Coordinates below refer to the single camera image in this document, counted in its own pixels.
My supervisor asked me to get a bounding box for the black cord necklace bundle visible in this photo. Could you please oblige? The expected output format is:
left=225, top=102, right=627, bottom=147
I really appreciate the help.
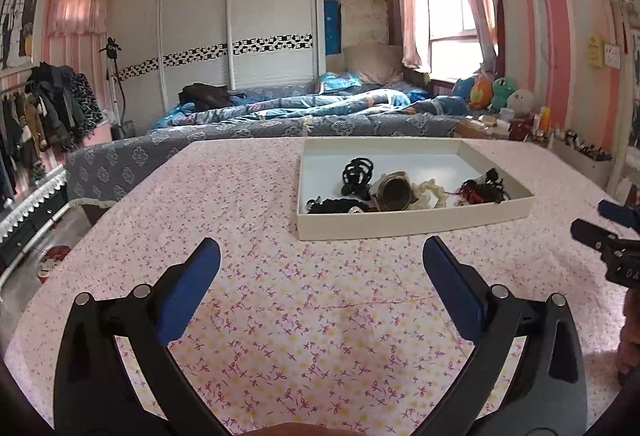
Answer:
left=472, top=167, right=512, bottom=206

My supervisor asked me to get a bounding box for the red cord bracelet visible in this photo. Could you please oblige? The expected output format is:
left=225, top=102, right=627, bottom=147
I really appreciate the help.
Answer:
left=444, top=180, right=484, bottom=207

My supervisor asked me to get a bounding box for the cream fluffy scrunchie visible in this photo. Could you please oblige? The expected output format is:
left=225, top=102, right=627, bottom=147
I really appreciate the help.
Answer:
left=410, top=179, right=449, bottom=209

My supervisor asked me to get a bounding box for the white band gold watch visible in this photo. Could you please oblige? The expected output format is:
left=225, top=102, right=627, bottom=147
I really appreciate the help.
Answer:
left=370, top=171, right=413, bottom=211

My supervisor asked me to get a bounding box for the black hair claw clip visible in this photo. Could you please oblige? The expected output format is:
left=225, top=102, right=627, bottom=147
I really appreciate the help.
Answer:
left=341, top=157, right=374, bottom=201

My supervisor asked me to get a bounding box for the black fuzzy scrunchie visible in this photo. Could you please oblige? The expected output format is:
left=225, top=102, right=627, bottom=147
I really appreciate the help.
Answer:
left=305, top=197, right=372, bottom=215

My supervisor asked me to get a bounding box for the person right hand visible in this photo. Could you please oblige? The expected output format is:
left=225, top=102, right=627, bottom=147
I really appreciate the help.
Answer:
left=616, top=289, right=640, bottom=375

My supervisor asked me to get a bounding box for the white desk organizer box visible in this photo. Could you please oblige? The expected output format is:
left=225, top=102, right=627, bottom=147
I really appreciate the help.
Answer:
left=549, top=135, right=613, bottom=189

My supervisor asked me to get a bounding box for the dark red round jar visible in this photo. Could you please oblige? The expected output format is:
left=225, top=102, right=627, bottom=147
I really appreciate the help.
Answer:
left=509, top=119, right=533, bottom=142

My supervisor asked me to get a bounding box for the orange bottle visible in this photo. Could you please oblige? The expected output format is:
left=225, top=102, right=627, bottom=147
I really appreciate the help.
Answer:
left=538, top=106, right=551, bottom=135

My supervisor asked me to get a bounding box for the white plush toy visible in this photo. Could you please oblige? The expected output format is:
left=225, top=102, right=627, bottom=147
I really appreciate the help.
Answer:
left=506, top=89, right=535, bottom=117

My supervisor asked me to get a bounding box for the green plush toy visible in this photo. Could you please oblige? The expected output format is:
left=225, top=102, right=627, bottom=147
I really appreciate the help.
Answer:
left=489, top=77, right=518, bottom=112

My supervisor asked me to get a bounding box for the orange plush toy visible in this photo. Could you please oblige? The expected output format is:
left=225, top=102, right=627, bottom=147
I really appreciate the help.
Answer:
left=469, top=74, right=494, bottom=110

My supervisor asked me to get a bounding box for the blue plush toy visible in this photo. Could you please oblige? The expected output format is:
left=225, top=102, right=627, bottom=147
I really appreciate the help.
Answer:
left=451, top=76, right=475, bottom=102

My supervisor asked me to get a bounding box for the pink floral table cloth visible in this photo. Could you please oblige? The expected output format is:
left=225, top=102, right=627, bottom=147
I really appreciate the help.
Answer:
left=4, top=138, right=625, bottom=435

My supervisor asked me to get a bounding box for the grey floral bed cover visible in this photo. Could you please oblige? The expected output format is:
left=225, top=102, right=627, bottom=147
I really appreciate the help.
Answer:
left=64, top=111, right=497, bottom=209

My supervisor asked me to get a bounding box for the white shallow tray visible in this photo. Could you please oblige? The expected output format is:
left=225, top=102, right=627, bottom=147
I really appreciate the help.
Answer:
left=296, top=138, right=535, bottom=241

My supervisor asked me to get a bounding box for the black tripod stand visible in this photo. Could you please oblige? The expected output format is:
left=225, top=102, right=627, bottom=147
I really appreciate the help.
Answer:
left=101, top=37, right=136, bottom=140

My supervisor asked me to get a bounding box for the beige pillow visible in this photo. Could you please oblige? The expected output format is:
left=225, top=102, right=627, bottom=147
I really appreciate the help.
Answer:
left=343, top=42, right=404, bottom=84

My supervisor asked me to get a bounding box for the clothes rack with clothes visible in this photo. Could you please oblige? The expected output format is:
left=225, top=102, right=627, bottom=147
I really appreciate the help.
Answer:
left=1, top=63, right=106, bottom=205

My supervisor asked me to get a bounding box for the blue patterned quilt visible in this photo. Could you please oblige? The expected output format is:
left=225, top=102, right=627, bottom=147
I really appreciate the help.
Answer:
left=151, top=73, right=470, bottom=130

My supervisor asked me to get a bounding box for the black bag on bed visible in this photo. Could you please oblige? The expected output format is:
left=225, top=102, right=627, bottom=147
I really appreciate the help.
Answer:
left=178, top=82, right=232, bottom=112

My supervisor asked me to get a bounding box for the pink left curtain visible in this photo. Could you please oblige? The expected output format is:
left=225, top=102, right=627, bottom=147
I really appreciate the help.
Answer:
left=48, top=0, right=107, bottom=37

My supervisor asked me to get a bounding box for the white sliding wardrobe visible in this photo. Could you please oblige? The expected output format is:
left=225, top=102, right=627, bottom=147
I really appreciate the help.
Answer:
left=107, top=0, right=319, bottom=135

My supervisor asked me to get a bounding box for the framed black white picture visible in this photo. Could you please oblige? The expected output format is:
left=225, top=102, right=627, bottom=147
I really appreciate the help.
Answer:
left=1, top=0, right=47, bottom=77

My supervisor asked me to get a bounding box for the white wall socket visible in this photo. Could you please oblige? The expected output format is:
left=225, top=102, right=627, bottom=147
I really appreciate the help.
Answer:
left=603, top=44, right=622, bottom=70

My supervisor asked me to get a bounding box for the yellow wall box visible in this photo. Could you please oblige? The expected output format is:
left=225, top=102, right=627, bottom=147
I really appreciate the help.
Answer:
left=587, top=35, right=604, bottom=68

